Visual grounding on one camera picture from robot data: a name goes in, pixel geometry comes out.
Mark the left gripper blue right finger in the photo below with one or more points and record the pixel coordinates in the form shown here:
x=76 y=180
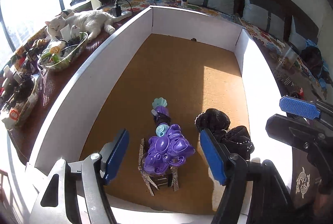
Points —
x=217 y=157

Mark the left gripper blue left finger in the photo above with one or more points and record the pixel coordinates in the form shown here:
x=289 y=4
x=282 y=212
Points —
x=112 y=155

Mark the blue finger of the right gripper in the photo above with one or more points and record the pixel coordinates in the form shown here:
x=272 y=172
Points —
x=299 y=107
x=305 y=138

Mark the black scrunchie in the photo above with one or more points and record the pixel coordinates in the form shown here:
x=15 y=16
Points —
x=237 y=140

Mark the black rectangular box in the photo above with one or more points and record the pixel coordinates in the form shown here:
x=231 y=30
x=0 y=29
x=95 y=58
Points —
x=286 y=81

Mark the purple octopus toy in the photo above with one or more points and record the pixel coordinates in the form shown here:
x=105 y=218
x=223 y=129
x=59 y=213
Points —
x=168 y=147

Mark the patterned box with clutter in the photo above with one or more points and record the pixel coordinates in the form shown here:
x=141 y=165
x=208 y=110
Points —
x=18 y=98

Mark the black bag on sofa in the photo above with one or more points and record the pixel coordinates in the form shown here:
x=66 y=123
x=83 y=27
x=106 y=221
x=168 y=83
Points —
x=312 y=58

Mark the clear plastic jar black lid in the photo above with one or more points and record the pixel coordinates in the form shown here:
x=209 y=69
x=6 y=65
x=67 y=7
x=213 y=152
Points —
x=287 y=59

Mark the blue cloth on sofa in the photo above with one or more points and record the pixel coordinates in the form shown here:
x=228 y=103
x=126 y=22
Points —
x=321 y=80

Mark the grey pillow far right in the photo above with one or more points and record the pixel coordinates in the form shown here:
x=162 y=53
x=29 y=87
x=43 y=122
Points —
x=298 y=36

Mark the large white cardboard box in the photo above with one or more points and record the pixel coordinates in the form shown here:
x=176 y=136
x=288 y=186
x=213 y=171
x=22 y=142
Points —
x=169 y=58

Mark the glass bowl with items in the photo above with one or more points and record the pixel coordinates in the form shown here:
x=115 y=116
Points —
x=59 y=55

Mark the white cat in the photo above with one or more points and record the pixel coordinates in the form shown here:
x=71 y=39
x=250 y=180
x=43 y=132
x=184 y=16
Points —
x=91 y=22

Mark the white power strip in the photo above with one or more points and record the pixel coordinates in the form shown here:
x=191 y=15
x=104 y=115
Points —
x=124 y=14

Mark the black charger plug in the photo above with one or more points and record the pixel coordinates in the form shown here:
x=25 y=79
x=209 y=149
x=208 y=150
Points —
x=116 y=9

